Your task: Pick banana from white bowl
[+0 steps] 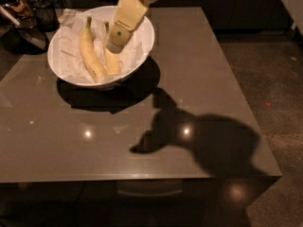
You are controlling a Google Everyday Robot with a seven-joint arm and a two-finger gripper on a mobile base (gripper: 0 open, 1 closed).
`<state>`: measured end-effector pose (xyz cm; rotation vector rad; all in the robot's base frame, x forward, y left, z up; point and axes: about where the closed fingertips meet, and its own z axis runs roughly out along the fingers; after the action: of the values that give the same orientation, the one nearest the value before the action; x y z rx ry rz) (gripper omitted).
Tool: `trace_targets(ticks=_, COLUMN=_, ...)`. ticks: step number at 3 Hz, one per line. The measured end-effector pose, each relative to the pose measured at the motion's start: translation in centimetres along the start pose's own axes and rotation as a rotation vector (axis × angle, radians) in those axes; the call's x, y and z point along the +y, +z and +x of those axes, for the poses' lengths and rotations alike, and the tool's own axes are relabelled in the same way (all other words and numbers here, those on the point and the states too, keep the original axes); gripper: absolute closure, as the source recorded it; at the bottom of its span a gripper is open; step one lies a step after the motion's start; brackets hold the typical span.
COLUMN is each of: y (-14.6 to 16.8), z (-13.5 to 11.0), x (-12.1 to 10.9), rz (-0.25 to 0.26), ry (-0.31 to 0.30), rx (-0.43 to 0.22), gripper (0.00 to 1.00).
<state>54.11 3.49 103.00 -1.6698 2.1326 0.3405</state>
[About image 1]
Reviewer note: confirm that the white bowl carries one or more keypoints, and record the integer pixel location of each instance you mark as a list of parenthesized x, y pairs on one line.
[(142, 51)]

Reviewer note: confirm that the white crumpled paper liner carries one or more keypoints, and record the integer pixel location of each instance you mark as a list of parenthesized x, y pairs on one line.
[(72, 44)]

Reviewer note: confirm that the yellow banana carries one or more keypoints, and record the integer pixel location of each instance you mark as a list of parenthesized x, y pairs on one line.
[(88, 53), (112, 60)]

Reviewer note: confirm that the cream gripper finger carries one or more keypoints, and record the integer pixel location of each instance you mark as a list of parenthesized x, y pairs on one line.
[(128, 17)]

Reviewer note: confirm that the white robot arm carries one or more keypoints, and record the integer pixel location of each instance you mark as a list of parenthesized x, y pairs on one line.
[(128, 17)]

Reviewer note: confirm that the dark kitchen appliance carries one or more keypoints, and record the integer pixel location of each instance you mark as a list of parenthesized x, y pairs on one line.
[(24, 36)]

